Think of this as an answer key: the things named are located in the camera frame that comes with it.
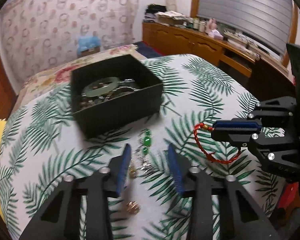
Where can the stack of dark clothes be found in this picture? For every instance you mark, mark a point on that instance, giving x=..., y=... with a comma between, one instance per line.
x=153, y=12

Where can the row of cosmetic bottles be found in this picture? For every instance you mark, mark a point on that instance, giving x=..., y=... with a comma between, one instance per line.
x=196, y=24

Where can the floral cloth-covered box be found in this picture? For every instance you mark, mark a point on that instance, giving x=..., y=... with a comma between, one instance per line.
x=170, y=17

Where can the pink figurine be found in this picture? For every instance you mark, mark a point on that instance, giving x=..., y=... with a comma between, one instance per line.
x=212, y=25

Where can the stack of books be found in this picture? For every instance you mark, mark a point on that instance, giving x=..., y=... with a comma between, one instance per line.
x=237, y=38

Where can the black square box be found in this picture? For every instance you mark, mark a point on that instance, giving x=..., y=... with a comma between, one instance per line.
x=120, y=112

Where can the pink tissue pack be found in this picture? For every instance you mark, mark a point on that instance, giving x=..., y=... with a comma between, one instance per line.
x=218, y=35

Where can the small gold charm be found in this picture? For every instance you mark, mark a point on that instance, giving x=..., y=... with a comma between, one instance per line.
x=131, y=172

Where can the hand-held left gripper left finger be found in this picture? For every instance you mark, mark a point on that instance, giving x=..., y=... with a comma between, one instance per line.
x=123, y=173

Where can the pale jade bangle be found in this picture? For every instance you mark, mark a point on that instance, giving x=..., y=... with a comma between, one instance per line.
x=88, y=90

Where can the grey window blind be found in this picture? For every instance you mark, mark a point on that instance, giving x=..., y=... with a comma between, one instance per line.
x=240, y=5

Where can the gold bead ornament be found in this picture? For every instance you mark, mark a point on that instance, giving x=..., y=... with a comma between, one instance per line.
x=133, y=207

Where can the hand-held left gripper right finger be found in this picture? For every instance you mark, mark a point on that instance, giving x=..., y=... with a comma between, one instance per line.
x=176, y=173

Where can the leaf-print tablecloth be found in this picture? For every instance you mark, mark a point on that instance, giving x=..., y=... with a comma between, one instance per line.
x=202, y=92

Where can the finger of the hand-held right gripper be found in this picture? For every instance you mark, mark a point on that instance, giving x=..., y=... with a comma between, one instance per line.
x=237, y=124
x=227, y=136

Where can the silver bangle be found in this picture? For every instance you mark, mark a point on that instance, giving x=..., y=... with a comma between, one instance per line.
x=128, y=82

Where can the wooden sideboard cabinet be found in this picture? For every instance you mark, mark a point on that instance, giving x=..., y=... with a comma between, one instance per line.
x=190, y=42

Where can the small cardboard box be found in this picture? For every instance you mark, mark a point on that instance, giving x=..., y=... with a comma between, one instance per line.
x=90, y=52

